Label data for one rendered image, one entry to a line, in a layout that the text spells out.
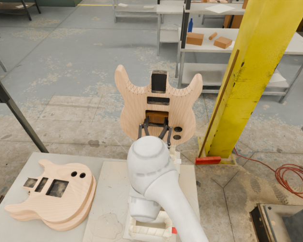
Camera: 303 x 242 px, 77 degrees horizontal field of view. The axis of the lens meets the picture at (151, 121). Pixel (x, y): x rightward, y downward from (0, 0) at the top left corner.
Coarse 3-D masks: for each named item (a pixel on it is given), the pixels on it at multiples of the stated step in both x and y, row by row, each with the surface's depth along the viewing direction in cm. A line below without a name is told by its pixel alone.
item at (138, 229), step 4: (132, 228) 90; (136, 228) 90; (140, 228) 90; (144, 228) 90; (148, 228) 90; (152, 228) 91; (156, 228) 91; (132, 232) 90; (136, 232) 90; (140, 232) 90; (144, 232) 89; (148, 232) 89; (152, 232) 89; (156, 232) 89; (160, 232) 89; (164, 232) 89; (168, 232) 89; (160, 236) 89; (164, 236) 89; (168, 236) 89
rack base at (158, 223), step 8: (128, 216) 104; (128, 224) 101; (136, 224) 101; (144, 224) 101; (152, 224) 101; (160, 224) 101; (136, 240) 96; (144, 240) 96; (152, 240) 96; (160, 240) 96
